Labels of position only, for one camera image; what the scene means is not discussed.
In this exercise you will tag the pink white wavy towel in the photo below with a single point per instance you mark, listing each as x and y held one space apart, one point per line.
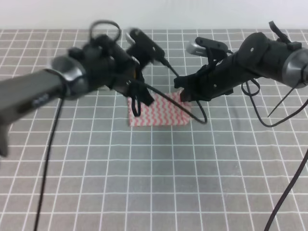
160 113

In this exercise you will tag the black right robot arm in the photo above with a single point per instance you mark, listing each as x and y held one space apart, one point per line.
258 56

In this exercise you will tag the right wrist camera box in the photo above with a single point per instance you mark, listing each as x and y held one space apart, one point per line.
203 47

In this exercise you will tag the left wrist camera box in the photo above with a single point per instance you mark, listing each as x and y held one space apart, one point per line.
143 48

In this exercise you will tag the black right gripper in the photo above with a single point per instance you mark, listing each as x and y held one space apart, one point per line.
210 81

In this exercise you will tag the grey grid tablecloth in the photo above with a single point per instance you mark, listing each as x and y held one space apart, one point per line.
104 175

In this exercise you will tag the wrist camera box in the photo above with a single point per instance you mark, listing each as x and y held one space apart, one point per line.
143 48
203 47

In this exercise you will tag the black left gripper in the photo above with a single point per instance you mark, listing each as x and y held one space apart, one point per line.
123 68

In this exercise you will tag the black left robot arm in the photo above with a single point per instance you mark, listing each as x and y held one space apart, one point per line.
100 62

